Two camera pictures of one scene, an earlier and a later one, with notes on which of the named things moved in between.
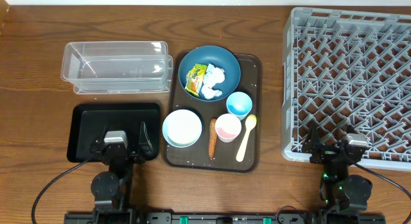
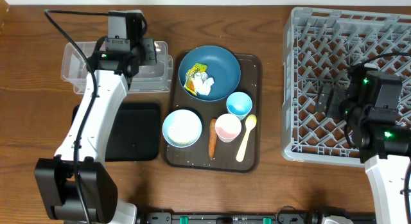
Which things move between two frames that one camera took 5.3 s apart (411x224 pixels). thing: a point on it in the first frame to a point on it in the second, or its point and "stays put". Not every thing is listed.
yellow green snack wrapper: [194, 78] stays put
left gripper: [142, 149] to [148, 49]
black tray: [89, 121] stays put
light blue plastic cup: [239, 104] stays put
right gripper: [313, 142] to [337, 94]
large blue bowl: [216, 56] stays put
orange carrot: [212, 138] stays put
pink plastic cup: [227, 126] stays put
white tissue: [212, 76] to [202, 83]
